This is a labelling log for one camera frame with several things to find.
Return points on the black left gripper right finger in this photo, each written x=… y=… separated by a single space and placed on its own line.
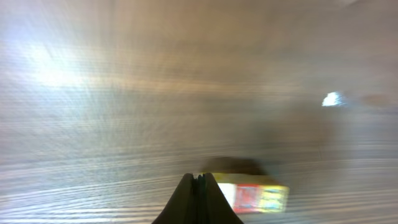
x=212 y=206

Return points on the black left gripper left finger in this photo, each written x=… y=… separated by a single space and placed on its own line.
x=182 y=205

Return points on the red M wooden block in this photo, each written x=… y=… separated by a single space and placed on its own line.
x=246 y=199

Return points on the yellow K wooden block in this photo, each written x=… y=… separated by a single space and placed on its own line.
x=273 y=196

